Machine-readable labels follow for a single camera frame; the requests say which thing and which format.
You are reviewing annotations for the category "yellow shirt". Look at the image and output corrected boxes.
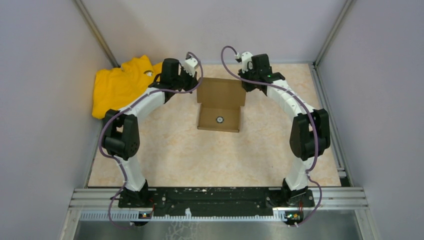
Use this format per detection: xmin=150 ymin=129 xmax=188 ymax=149
xmin=91 ymin=55 xmax=163 ymax=119

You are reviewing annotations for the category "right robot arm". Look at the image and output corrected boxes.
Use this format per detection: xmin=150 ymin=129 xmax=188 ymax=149
xmin=235 ymin=51 xmax=331 ymax=206

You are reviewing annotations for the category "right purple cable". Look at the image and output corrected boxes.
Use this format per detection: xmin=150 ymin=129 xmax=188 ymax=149
xmin=220 ymin=45 xmax=323 ymax=228

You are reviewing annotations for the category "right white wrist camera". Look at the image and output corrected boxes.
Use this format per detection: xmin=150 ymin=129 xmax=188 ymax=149
xmin=235 ymin=51 xmax=253 ymax=74

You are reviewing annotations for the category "purple cable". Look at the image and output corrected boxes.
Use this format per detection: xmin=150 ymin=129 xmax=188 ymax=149
xmin=220 ymin=45 xmax=323 ymax=228
xmin=98 ymin=51 xmax=204 ymax=230

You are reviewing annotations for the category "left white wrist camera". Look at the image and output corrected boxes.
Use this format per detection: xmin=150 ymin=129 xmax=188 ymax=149
xmin=182 ymin=57 xmax=199 ymax=77

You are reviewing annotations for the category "aluminium frame rail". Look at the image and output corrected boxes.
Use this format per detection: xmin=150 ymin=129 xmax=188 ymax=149
xmin=69 ymin=187 xmax=369 ymax=222

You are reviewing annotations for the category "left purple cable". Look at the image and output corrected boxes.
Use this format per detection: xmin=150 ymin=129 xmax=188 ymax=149
xmin=98 ymin=51 xmax=204 ymax=230

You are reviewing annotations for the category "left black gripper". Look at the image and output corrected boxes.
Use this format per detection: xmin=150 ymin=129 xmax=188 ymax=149
xmin=172 ymin=66 xmax=200 ymax=94

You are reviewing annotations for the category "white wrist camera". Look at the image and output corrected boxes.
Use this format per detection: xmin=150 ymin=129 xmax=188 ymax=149
xmin=235 ymin=51 xmax=253 ymax=74
xmin=182 ymin=57 xmax=199 ymax=77

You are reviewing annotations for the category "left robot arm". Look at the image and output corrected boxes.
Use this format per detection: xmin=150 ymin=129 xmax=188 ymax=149
xmin=98 ymin=56 xmax=203 ymax=208

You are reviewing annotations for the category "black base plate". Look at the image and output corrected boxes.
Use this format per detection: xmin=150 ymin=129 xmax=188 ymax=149
xmin=117 ymin=187 xmax=315 ymax=217

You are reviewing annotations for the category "brown cardboard box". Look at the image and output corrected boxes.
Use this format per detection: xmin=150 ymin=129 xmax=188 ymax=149
xmin=196 ymin=77 xmax=247 ymax=133

